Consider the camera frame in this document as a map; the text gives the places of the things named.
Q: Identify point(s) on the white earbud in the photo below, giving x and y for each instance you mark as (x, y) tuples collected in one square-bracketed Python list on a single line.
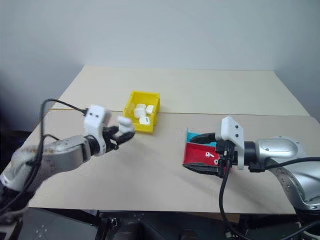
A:
[(208, 155), (216, 162)]

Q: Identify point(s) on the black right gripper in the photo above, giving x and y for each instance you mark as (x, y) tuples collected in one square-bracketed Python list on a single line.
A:
[(228, 160)]

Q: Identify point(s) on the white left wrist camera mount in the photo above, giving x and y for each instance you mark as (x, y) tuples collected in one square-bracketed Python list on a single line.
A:
[(93, 120)]

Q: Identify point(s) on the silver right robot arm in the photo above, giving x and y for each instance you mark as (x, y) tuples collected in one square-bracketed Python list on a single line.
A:
[(280, 148)]

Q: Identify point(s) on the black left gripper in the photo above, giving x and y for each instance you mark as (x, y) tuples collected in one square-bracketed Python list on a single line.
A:
[(107, 142)]

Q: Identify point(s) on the red plastic tray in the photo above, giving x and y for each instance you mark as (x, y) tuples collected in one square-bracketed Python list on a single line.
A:
[(197, 153)]

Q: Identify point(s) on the yellow plastic bin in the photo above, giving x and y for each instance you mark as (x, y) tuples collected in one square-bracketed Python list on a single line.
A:
[(140, 127)]

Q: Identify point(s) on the white earbud case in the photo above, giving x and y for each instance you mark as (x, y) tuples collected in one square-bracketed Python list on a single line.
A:
[(144, 121), (150, 109), (139, 110), (125, 123)]

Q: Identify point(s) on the cyan plastic tray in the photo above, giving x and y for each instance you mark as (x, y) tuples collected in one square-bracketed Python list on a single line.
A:
[(191, 136)]

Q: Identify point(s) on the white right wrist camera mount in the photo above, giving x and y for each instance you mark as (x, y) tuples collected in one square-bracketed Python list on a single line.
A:
[(231, 132)]

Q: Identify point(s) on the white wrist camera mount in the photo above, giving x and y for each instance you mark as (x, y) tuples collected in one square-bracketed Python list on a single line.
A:
[(93, 120), (231, 132)]

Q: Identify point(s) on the dark grey dotted panel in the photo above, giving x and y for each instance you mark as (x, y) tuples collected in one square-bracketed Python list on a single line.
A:
[(47, 227)]

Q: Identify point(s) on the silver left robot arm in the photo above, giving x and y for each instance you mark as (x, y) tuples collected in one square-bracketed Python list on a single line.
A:
[(65, 155)]

